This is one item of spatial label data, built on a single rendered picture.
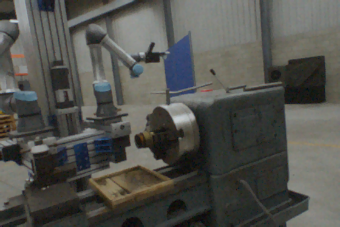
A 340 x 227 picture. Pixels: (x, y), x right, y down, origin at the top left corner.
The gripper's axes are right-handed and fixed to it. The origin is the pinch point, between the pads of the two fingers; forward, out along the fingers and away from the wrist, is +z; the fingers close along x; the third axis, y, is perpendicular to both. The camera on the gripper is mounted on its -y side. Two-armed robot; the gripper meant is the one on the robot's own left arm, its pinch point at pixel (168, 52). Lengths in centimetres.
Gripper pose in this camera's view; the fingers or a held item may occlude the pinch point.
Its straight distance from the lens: 227.4
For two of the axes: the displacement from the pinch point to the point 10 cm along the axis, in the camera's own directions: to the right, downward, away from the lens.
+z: 9.4, -1.5, 3.0
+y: 0.7, 9.7, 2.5
